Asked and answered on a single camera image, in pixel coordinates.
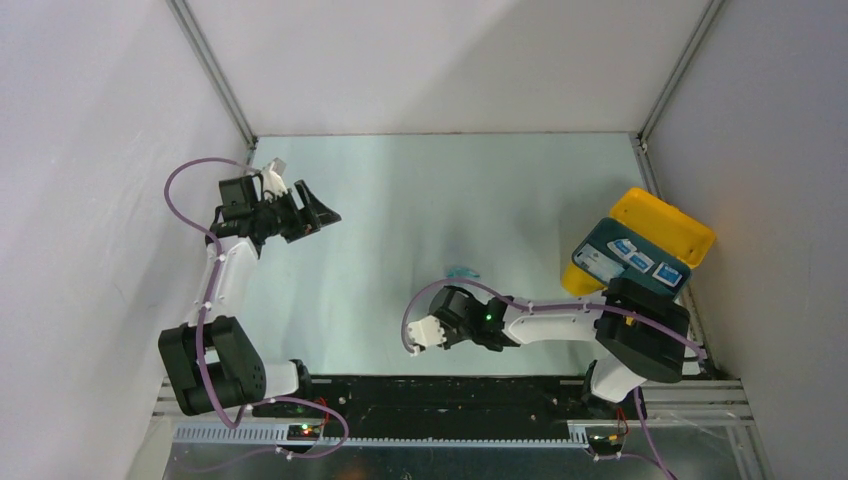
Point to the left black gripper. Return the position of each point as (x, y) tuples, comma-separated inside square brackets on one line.
[(308, 220)]

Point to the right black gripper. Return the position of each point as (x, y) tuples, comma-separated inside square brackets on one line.
[(449, 337)]

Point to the twisted teal wrapper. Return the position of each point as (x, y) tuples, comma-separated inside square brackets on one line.
[(461, 272)]

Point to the teal divided plastic tray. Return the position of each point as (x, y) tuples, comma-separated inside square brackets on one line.
[(609, 229)]

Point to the yellow medicine kit box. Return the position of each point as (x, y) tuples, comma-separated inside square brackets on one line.
[(660, 223)]

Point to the white labelled packet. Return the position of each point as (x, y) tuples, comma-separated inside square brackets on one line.
[(597, 264)]

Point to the blue white alcohol pad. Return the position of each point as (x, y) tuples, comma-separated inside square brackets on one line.
[(623, 248), (667, 275), (640, 261)]

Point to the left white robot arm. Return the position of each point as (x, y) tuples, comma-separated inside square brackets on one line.
[(209, 359)]

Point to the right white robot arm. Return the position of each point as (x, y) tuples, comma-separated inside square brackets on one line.
[(645, 334)]

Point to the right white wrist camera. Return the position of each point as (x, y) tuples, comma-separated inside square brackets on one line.
[(425, 333)]

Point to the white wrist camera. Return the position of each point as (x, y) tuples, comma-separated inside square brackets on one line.
[(425, 333), (272, 182)]

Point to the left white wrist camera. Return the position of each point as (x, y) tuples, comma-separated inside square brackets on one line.
[(272, 182)]

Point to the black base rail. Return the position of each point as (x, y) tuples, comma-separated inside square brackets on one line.
[(463, 408)]

